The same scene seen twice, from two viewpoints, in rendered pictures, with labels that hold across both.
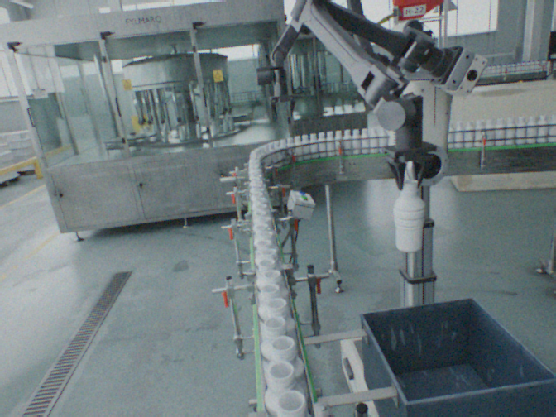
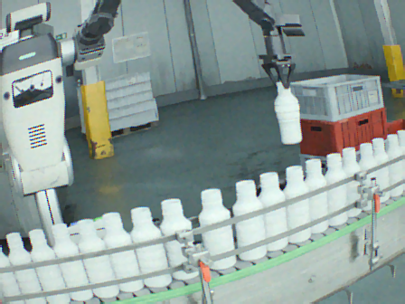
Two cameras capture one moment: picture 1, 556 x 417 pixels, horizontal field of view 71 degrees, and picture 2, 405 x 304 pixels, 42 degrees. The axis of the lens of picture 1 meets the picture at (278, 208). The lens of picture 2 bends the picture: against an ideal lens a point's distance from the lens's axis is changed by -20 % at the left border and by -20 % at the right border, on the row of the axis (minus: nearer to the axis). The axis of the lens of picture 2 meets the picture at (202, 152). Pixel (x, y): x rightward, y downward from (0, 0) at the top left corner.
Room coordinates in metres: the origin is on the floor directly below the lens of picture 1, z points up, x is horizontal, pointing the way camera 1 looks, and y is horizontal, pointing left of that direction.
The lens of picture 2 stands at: (1.66, 1.16, 1.46)
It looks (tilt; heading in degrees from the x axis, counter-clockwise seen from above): 10 degrees down; 249
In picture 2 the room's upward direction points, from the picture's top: 9 degrees counter-clockwise
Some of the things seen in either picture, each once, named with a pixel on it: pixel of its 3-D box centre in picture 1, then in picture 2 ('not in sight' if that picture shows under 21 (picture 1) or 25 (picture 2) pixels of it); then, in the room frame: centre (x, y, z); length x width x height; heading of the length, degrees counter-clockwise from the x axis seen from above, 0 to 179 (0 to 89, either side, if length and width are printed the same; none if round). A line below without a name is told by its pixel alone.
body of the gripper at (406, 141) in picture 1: (409, 137); (275, 48); (0.85, -0.30, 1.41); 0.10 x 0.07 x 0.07; 96
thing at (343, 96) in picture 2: not in sight; (340, 95); (-0.52, -1.98, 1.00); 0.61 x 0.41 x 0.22; 10
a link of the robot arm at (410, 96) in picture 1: (408, 109); (273, 28); (0.85, -0.30, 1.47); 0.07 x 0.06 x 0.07; 141
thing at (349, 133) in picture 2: not in sight; (345, 128); (-0.53, -1.98, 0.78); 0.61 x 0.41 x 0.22; 9
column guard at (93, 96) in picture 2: not in sight; (96, 118); (-0.09, -7.62, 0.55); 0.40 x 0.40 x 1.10; 3
